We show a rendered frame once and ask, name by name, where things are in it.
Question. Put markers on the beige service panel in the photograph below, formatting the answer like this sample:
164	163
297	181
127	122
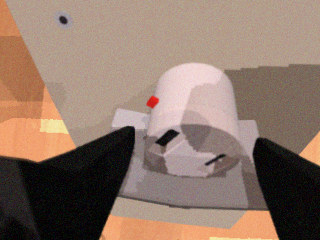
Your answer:
95	56

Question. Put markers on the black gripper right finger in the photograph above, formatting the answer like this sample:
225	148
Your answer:
291	189

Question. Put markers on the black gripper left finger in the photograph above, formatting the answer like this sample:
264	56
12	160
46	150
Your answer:
68	196

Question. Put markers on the white cylinder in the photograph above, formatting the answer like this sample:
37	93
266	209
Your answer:
193	129

